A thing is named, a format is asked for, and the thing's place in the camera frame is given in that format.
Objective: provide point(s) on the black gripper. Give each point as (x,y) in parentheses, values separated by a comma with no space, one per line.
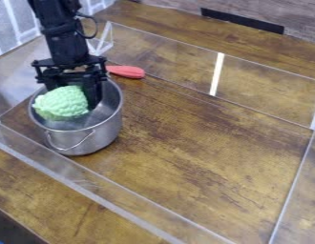
(71,65)

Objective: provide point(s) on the green bumpy toy vegetable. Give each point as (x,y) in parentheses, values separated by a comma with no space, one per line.
(61,103)

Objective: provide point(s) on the silver metal pot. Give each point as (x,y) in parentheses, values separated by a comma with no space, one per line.
(86,134)

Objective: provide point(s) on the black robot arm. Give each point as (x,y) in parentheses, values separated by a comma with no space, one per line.
(60,13)

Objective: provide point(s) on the red handled metal spatula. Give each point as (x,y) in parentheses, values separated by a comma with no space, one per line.
(126,71)

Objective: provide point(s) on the clear acrylic corner bracket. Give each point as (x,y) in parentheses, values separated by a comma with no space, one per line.
(103,42)

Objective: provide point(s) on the clear acrylic barrier wall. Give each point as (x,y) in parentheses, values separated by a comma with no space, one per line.
(212,166)

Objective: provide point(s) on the black wall strip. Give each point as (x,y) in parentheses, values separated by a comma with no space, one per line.
(248,22)

